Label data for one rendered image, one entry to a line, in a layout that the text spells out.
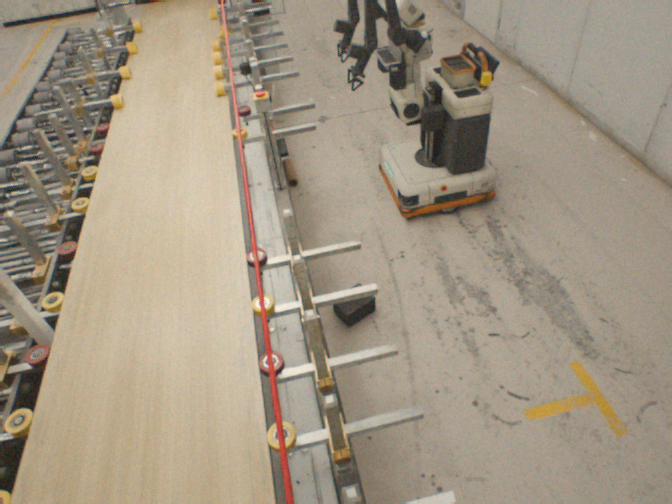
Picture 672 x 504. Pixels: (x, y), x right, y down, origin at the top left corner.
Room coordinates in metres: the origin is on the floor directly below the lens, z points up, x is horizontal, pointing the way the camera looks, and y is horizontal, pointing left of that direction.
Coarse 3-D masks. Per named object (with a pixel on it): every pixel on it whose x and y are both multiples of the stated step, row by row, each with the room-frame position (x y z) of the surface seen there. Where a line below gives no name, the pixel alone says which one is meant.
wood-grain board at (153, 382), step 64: (192, 0) 4.97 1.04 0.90; (128, 64) 3.58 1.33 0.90; (192, 64) 3.41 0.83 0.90; (128, 128) 2.59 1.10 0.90; (192, 128) 2.48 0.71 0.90; (128, 192) 1.94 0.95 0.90; (192, 192) 1.86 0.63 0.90; (128, 256) 1.48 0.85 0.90; (192, 256) 1.42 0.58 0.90; (64, 320) 1.17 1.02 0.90; (128, 320) 1.13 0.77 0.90; (192, 320) 1.09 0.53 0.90; (64, 384) 0.90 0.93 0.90; (128, 384) 0.86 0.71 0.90; (192, 384) 0.83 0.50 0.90; (256, 384) 0.81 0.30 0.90; (64, 448) 0.68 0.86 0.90; (128, 448) 0.65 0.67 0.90; (192, 448) 0.63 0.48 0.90; (256, 448) 0.60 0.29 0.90
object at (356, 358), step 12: (372, 348) 0.94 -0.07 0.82; (384, 348) 0.93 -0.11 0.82; (396, 348) 0.92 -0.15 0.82; (336, 360) 0.91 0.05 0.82; (348, 360) 0.90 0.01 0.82; (360, 360) 0.90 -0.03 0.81; (372, 360) 0.91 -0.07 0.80; (288, 372) 0.89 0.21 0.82; (300, 372) 0.88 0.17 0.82; (312, 372) 0.88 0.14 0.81; (276, 384) 0.86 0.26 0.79
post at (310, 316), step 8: (304, 312) 0.87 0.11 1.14; (312, 312) 0.86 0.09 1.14; (312, 320) 0.84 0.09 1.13; (312, 328) 0.84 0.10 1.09; (312, 336) 0.84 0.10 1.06; (320, 336) 0.84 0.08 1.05; (312, 344) 0.84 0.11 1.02; (320, 344) 0.84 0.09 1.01; (312, 352) 0.84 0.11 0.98; (320, 352) 0.84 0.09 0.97; (320, 360) 0.84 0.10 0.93; (320, 368) 0.84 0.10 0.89; (320, 376) 0.84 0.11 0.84; (328, 376) 0.84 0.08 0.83
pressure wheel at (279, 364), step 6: (264, 354) 0.91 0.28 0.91; (276, 354) 0.90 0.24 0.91; (264, 360) 0.89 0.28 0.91; (276, 360) 0.88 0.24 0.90; (282, 360) 0.88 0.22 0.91; (264, 366) 0.86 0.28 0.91; (276, 366) 0.86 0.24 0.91; (282, 366) 0.86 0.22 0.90; (264, 372) 0.85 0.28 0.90; (276, 372) 0.84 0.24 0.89; (282, 372) 0.85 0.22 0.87
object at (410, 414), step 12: (408, 408) 0.69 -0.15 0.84; (420, 408) 0.69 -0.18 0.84; (360, 420) 0.67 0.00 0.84; (372, 420) 0.67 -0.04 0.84; (384, 420) 0.66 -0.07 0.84; (396, 420) 0.66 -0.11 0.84; (408, 420) 0.66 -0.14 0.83; (312, 432) 0.66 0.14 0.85; (324, 432) 0.65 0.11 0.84; (348, 432) 0.64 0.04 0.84; (360, 432) 0.64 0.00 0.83; (300, 444) 0.63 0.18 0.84; (312, 444) 0.63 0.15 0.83
